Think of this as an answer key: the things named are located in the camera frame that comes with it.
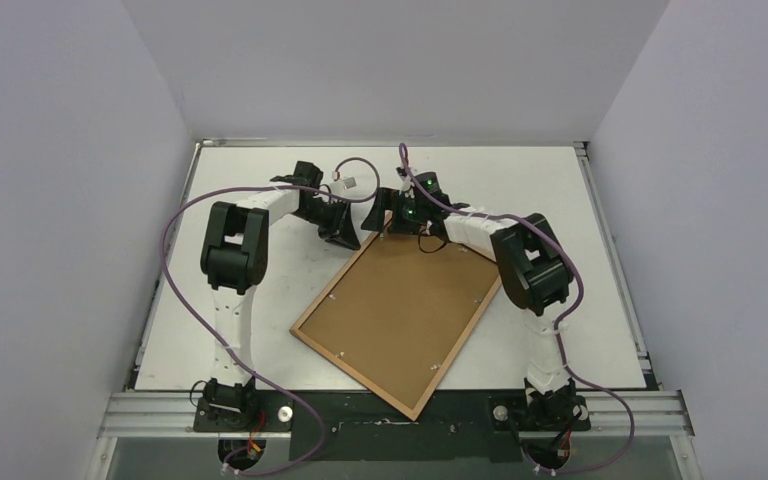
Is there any aluminium front rail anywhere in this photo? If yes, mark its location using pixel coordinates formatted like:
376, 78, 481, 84
99, 391, 694, 438

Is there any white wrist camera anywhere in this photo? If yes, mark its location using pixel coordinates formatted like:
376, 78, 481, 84
397, 168, 416, 198
332, 172, 357, 190

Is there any wooden picture frame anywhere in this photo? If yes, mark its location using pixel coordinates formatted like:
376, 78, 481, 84
289, 211, 506, 423

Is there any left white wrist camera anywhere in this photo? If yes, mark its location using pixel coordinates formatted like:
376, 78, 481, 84
332, 172, 357, 190

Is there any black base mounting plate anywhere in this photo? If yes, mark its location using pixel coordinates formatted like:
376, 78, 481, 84
192, 390, 591, 463

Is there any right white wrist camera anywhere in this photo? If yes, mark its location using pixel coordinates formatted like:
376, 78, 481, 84
397, 168, 416, 198

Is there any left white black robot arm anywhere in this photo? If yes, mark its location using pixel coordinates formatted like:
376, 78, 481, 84
199, 161, 360, 431

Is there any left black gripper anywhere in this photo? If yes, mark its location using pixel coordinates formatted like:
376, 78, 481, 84
293, 199, 360, 252

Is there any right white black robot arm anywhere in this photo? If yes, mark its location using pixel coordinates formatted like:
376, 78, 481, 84
361, 169, 588, 431

